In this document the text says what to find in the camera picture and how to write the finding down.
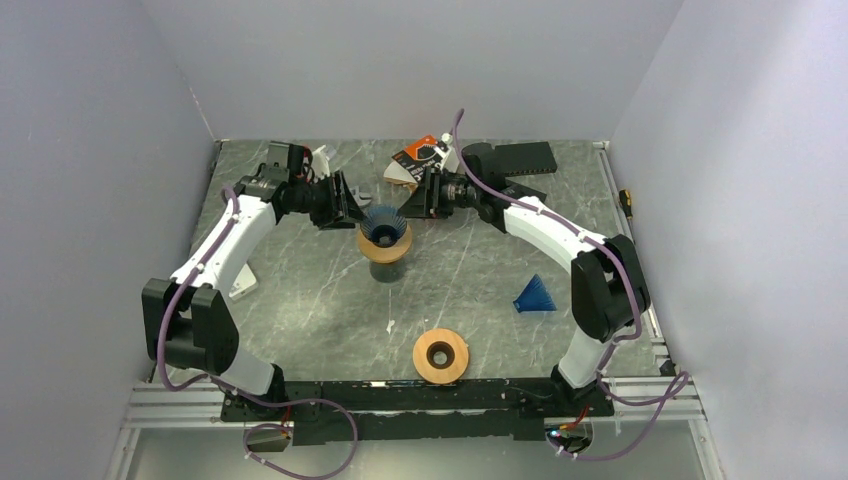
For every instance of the black rectangular box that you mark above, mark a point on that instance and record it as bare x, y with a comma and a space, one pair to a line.
523, 159
517, 191

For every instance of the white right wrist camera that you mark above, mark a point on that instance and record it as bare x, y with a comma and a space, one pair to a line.
447, 152

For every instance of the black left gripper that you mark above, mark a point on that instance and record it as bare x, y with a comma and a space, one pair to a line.
341, 211

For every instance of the blue ribbed dripper cone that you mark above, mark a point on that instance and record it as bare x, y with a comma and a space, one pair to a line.
383, 226
534, 297

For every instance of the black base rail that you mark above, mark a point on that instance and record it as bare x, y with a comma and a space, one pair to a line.
327, 411

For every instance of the white square box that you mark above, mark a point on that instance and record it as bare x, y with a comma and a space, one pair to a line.
244, 283

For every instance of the yellow black screwdriver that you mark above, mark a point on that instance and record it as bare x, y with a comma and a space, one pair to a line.
625, 202

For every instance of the wooden dripper ring holder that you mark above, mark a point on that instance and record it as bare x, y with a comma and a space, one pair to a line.
385, 255

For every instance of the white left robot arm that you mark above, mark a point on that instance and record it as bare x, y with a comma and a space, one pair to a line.
190, 332

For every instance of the paper coffee filters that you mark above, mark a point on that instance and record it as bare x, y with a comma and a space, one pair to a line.
396, 174

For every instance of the orange coffee filter box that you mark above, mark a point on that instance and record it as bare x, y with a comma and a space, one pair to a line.
417, 156

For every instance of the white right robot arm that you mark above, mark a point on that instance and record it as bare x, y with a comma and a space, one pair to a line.
609, 292

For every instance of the red handled adjustable wrench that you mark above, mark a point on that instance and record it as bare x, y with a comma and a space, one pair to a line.
362, 198

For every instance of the glass carafe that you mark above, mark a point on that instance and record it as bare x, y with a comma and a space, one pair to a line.
387, 272

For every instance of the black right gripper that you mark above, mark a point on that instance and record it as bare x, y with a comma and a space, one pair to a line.
425, 202

